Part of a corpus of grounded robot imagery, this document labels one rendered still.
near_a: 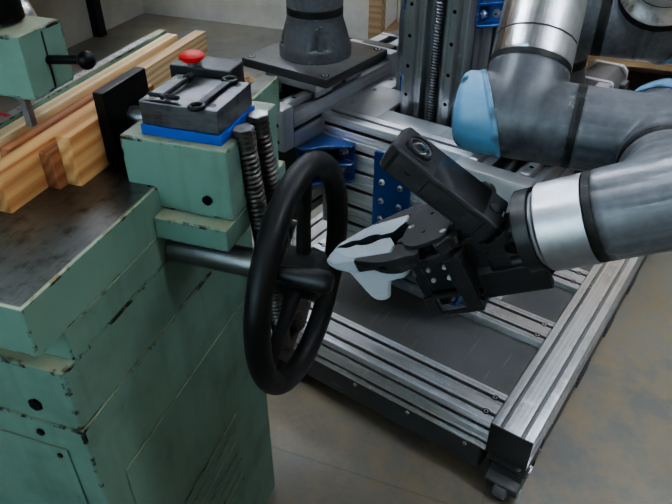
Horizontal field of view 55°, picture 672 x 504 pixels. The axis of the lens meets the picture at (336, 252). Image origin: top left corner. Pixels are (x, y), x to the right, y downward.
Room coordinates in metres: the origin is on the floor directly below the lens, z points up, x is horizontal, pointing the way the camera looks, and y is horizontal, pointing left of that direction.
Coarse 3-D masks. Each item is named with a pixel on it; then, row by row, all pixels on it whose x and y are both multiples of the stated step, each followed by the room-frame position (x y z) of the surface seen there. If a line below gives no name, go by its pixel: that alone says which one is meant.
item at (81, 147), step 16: (96, 112) 0.72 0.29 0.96; (80, 128) 0.67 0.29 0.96; (96, 128) 0.69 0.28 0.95; (64, 144) 0.65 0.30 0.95; (80, 144) 0.66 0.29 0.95; (96, 144) 0.69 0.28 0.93; (64, 160) 0.65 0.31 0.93; (80, 160) 0.66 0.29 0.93; (96, 160) 0.68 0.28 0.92; (80, 176) 0.65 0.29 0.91
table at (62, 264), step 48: (48, 192) 0.64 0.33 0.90; (96, 192) 0.64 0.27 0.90; (144, 192) 0.64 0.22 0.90; (0, 240) 0.54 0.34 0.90; (48, 240) 0.54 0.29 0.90; (96, 240) 0.54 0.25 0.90; (144, 240) 0.61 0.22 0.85; (192, 240) 0.62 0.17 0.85; (0, 288) 0.46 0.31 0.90; (48, 288) 0.47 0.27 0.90; (96, 288) 0.52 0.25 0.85; (0, 336) 0.44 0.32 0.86; (48, 336) 0.45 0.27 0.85
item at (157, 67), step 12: (192, 36) 1.07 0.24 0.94; (204, 36) 1.10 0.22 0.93; (168, 48) 1.01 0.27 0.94; (180, 48) 1.02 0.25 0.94; (192, 48) 1.06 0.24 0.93; (204, 48) 1.09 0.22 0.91; (156, 60) 0.96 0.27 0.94; (168, 60) 0.98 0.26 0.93; (156, 72) 0.95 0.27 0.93; (168, 72) 0.98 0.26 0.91; (156, 84) 0.94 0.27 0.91; (0, 156) 0.65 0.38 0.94
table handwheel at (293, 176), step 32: (320, 160) 0.63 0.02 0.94; (288, 192) 0.56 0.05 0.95; (288, 224) 0.53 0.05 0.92; (192, 256) 0.63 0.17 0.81; (224, 256) 0.62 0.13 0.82; (256, 256) 0.50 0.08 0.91; (288, 256) 0.60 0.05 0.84; (320, 256) 0.60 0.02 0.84; (256, 288) 0.48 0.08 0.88; (288, 288) 0.58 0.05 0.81; (256, 320) 0.47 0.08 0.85; (288, 320) 0.54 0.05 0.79; (320, 320) 0.64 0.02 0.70; (256, 352) 0.46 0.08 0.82; (256, 384) 0.48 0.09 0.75; (288, 384) 0.51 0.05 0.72
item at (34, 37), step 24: (24, 24) 0.70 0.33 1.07; (48, 24) 0.71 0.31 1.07; (0, 48) 0.67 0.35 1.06; (24, 48) 0.67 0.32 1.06; (48, 48) 0.70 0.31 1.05; (0, 72) 0.67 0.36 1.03; (24, 72) 0.66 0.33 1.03; (48, 72) 0.69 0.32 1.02; (72, 72) 0.72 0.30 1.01; (24, 96) 0.66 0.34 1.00
